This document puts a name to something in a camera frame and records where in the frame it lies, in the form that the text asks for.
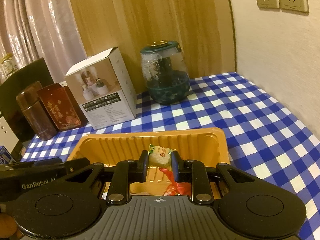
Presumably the orange plastic tray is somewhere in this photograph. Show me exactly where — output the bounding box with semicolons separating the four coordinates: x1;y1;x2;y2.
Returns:
68;128;230;196

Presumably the glass jar with label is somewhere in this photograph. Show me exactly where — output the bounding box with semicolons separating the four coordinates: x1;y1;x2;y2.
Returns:
1;53;18;80

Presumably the blue white checkered tablecloth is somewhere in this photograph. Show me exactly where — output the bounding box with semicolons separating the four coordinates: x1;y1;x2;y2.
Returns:
21;71;320;240

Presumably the green glass jar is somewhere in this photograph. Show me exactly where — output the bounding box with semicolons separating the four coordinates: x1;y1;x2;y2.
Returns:
140;40;190;105

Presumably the red rectangular snack packet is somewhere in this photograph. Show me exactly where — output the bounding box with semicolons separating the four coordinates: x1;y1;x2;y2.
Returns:
159;168;191;196

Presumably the pink curtain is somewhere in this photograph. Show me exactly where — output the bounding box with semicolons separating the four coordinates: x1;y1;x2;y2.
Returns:
1;0;87;82

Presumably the green yellow cake packet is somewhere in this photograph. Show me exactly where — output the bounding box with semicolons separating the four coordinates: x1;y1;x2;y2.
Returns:
148;144;173;168

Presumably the person left hand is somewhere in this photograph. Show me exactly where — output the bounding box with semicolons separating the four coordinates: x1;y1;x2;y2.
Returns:
0;213;23;239

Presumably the brown metal canister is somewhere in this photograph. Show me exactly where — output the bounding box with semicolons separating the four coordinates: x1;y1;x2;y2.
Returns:
16;81;57;141

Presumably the dark red gift box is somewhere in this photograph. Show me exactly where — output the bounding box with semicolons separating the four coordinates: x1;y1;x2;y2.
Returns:
37;83;88;131

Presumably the blue milk carton box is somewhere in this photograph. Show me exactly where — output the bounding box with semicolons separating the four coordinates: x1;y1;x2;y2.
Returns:
0;146;16;165

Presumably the white humidifier carton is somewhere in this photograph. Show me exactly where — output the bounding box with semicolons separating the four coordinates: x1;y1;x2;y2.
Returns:
65;47;137;129

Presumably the white chair back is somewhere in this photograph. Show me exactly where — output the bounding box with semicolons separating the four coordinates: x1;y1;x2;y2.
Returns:
0;116;18;153

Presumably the black appliance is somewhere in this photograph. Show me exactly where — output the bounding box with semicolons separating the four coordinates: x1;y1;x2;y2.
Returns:
1;58;54;142

